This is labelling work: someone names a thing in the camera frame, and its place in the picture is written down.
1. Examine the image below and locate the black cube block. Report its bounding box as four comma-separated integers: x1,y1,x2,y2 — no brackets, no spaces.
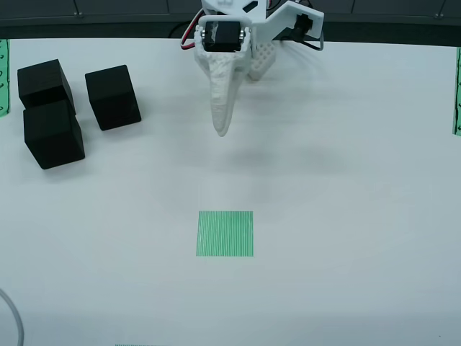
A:
17,59,76,116
85,64,142,132
22,99,86,170

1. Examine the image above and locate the white perforated base clamp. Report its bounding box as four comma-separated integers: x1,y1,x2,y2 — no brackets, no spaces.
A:
247,38,277,81

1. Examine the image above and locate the green striped square marker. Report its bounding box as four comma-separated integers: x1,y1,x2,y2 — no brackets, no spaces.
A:
196,210,254,258

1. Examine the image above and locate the green paper strip with arrows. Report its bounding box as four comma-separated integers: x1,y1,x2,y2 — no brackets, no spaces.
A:
0,38,12,118
452,46,461,136

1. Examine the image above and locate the red white black servo wire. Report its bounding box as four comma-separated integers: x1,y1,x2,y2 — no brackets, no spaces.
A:
179,9,203,51

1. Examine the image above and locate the black base cable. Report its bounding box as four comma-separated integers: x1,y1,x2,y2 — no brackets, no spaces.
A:
168,22,198,40

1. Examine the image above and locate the camera on white mount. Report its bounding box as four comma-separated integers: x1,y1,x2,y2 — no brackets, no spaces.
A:
251,2,325,48

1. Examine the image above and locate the black camera cable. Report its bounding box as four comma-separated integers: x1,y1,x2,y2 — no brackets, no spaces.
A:
277,30,325,51

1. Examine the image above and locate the white cable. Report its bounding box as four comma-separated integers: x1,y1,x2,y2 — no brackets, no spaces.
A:
0,288,25,346

